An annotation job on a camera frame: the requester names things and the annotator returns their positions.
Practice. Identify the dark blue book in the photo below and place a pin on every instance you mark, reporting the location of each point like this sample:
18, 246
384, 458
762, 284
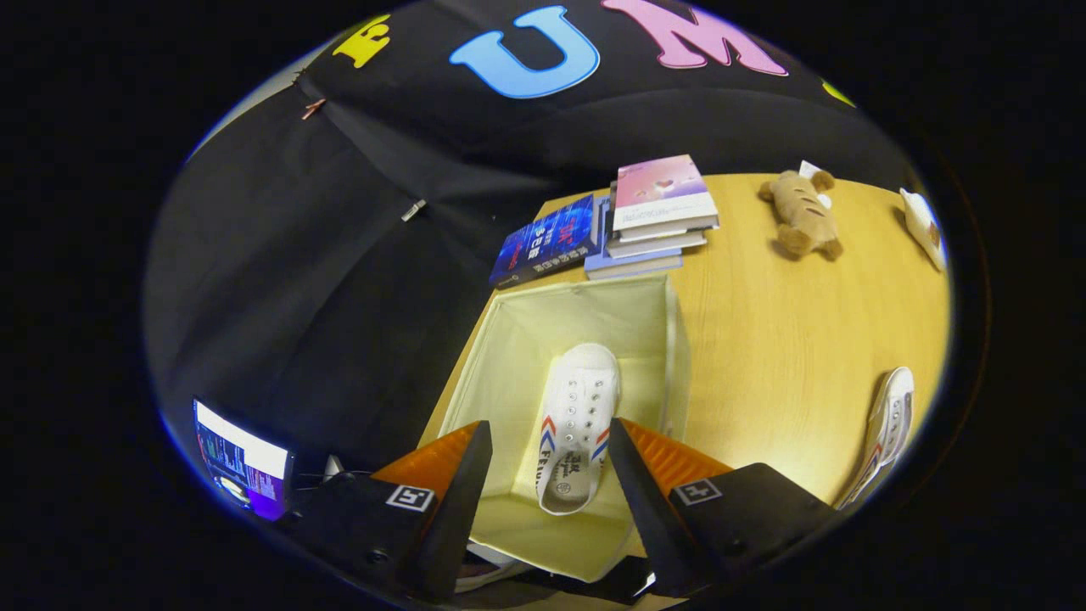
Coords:
547, 242

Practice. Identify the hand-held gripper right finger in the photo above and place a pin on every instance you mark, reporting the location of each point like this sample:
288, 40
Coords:
645, 509

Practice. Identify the black backdrop cloth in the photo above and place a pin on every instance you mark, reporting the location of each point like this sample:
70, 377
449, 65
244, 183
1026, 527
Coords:
297, 280

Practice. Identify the tan bread plush toy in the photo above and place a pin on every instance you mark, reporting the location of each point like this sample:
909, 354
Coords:
802, 216

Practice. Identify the pink clip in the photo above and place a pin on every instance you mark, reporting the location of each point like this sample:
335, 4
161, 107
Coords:
314, 109

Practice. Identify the computer monitor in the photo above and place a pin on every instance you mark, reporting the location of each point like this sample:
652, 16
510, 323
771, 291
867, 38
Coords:
242, 462

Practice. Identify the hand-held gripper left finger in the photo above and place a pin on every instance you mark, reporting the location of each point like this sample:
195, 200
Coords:
462, 509

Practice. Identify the cream fabric storage box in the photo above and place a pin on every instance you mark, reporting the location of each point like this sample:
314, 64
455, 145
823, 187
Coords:
526, 339

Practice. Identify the pink cover book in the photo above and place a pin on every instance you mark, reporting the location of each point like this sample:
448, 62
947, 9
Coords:
662, 191

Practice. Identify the light blue book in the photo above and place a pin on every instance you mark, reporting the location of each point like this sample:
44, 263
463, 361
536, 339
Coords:
632, 265

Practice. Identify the white canvas shoe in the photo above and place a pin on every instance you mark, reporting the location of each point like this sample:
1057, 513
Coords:
581, 382
891, 416

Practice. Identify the silver clip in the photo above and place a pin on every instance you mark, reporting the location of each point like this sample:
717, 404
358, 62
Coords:
413, 210

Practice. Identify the grey book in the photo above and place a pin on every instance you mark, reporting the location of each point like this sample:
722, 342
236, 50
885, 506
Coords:
657, 246

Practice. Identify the white plush toy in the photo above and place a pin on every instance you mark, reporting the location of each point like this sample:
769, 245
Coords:
925, 229

